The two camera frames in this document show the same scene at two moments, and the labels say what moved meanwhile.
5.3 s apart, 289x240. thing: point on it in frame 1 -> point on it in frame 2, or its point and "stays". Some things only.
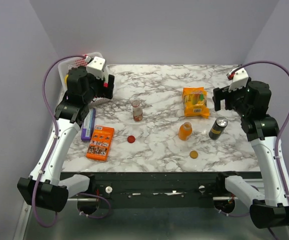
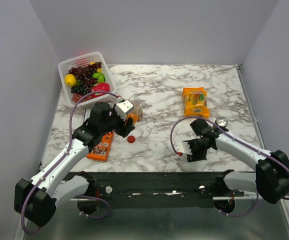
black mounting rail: x=154 y=190 stays
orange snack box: x=100 y=143 stays
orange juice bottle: x=185 y=131 -> x=134 y=116
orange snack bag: x=195 y=102 stays
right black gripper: x=219 y=93 -> x=195 y=156
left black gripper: x=106 y=92 -> x=123 y=130
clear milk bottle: x=137 y=110 stays
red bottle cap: x=131 y=139 stays
